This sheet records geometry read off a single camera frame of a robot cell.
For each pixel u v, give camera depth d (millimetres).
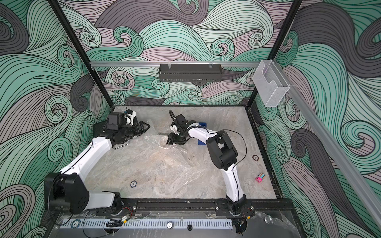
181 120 796
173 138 836
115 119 646
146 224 634
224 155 543
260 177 811
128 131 710
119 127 643
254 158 909
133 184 815
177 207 745
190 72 950
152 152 942
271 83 793
